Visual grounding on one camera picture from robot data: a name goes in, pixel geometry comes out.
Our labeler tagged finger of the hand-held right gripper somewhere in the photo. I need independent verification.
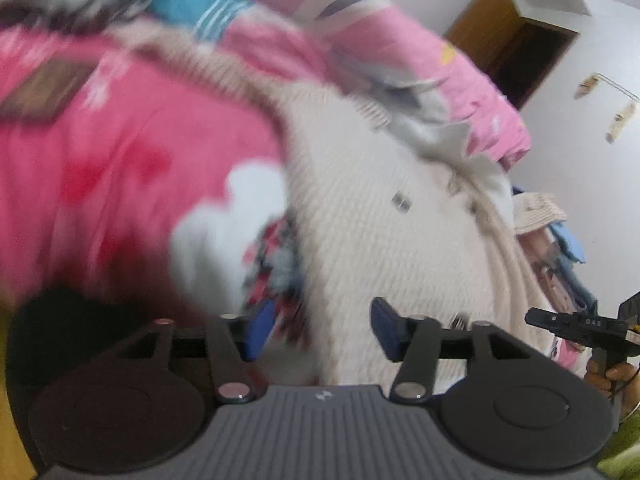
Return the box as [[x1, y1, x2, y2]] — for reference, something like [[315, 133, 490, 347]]
[[525, 308, 572, 336]]

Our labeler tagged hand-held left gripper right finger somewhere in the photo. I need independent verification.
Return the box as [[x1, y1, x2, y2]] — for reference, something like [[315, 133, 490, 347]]
[[371, 297, 533, 403]]

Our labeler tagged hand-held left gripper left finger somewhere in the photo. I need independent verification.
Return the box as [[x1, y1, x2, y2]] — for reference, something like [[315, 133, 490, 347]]
[[117, 300, 277, 403]]

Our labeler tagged beige houndstooth fleece-lined coat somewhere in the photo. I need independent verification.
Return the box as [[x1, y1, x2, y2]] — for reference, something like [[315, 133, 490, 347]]
[[100, 15, 591, 386]]

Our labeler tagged person's right forearm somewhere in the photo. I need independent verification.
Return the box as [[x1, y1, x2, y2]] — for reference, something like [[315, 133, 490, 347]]
[[597, 400, 640, 480]]

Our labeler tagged person's right hand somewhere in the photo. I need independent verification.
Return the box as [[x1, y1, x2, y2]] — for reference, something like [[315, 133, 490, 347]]
[[584, 357, 640, 403]]

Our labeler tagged pink folded garment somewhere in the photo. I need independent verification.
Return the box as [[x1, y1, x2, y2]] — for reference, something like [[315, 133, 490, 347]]
[[520, 232, 576, 311]]

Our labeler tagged light blue folded garment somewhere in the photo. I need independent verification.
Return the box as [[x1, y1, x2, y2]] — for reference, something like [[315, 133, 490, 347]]
[[550, 222, 587, 264]]

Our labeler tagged wooden door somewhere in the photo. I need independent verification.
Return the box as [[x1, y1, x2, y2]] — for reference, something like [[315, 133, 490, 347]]
[[442, 0, 581, 111]]

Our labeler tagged pink and blue floral quilt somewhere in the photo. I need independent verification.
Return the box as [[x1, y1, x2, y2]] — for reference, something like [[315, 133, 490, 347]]
[[145, 0, 531, 161]]

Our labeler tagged dark brown phone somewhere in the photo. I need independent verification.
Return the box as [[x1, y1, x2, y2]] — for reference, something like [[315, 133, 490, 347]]
[[0, 57, 98, 126]]

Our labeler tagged grey plaid garment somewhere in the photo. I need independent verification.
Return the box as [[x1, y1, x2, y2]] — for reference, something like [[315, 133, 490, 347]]
[[0, 0, 151, 28]]

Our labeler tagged white wall hook rack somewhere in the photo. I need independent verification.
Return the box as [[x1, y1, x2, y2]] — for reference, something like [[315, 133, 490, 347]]
[[595, 74, 640, 103]]

